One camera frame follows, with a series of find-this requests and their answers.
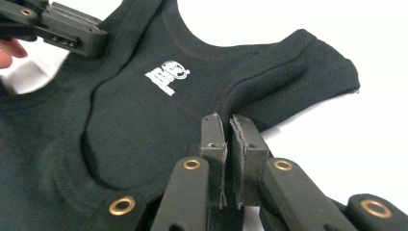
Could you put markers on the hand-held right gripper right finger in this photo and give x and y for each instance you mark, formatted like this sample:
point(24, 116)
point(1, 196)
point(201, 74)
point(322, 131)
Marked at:
point(248, 150)

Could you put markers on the black tank top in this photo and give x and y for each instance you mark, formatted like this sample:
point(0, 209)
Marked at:
point(128, 128)

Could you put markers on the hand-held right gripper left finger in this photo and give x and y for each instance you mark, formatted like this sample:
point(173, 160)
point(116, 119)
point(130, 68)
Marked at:
point(211, 150)

